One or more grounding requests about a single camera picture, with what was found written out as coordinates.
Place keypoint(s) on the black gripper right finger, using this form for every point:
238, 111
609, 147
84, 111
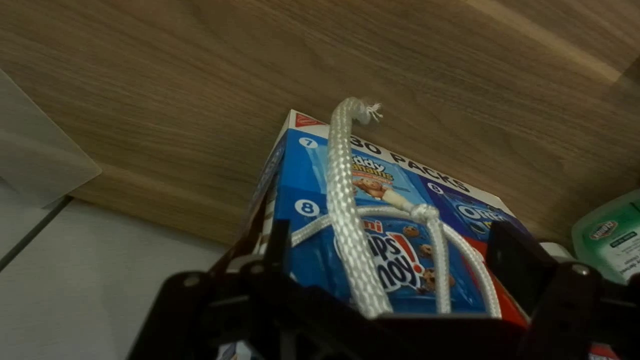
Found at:
561, 307

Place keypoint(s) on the clear plastic square sheet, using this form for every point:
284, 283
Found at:
41, 147

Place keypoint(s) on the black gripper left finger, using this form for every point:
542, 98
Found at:
192, 313

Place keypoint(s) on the white cups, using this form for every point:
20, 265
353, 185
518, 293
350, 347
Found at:
611, 232

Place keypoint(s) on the blue snack pack cardboard box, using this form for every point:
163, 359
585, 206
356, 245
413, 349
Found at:
313, 173

